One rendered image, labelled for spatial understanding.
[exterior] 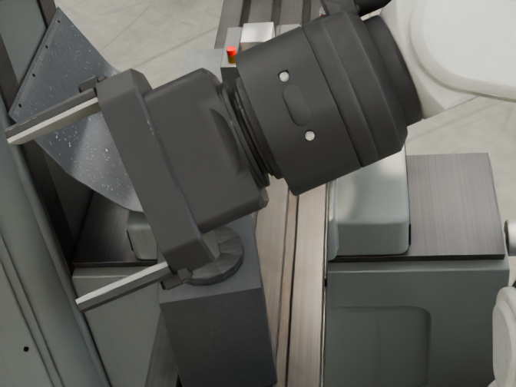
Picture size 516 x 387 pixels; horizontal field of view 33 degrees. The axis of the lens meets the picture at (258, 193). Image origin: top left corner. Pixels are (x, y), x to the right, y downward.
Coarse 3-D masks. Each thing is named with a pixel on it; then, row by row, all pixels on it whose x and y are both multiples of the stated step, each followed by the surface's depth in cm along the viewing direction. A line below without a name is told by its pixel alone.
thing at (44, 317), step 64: (0, 0) 136; (0, 64) 134; (0, 128) 138; (0, 192) 143; (64, 192) 162; (0, 256) 152; (64, 256) 159; (0, 320) 162; (64, 320) 165; (0, 384) 175; (64, 384) 176
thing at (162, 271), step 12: (156, 264) 53; (168, 264) 50; (132, 276) 50; (144, 276) 50; (156, 276) 50; (168, 276) 50; (108, 288) 51; (120, 288) 50; (132, 288) 50; (168, 288) 51; (84, 300) 51; (96, 300) 51; (108, 300) 51; (84, 312) 51
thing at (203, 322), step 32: (160, 256) 106; (224, 256) 103; (256, 256) 104; (160, 288) 102; (192, 288) 101; (224, 288) 101; (256, 288) 101; (192, 320) 103; (224, 320) 103; (256, 320) 104; (192, 352) 107; (224, 352) 107; (256, 352) 108; (192, 384) 111; (224, 384) 111; (256, 384) 112
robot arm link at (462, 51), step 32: (416, 0) 45; (448, 0) 44; (480, 0) 44; (512, 0) 44; (416, 32) 45; (448, 32) 44; (480, 32) 44; (512, 32) 44; (448, 64) 44; (480, 64) 44; (512, 64) 44; (480, 96) 46; (512, 96) 44
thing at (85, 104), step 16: (96, 80) 51; (80, 96) 50; (96, 96) 50; (48, 112) 51; (64, 112) 50; (80, 112) 51; (96, 112) 53; (16, 128) 51; (32, 128) 51; (48, 128) 52
